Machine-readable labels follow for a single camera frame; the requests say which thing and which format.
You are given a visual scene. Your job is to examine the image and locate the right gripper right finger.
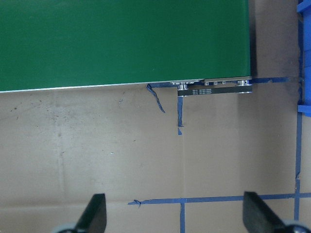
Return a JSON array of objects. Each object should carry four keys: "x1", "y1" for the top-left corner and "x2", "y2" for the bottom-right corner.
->
[{"x1": 242, "y1": 192, "x2": 287, "y2": 233}]

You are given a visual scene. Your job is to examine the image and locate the right blue plastic bin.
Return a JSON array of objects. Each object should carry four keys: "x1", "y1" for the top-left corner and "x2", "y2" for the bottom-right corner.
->
[{"x1": 297, "y1": 0, "x2": 311, "y2": 117}]

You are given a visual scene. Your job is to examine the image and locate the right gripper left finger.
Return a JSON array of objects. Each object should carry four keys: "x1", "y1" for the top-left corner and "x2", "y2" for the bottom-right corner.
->
[{"x1": 73, "y1": 193, "x2": 107, "y2": 233}]

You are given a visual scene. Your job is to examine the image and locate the green conveyor belt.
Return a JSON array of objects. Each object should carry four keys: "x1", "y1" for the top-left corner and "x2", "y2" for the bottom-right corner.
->
[{"x1": 0, "y1": 0, "x2": 251, "y2": 92}]

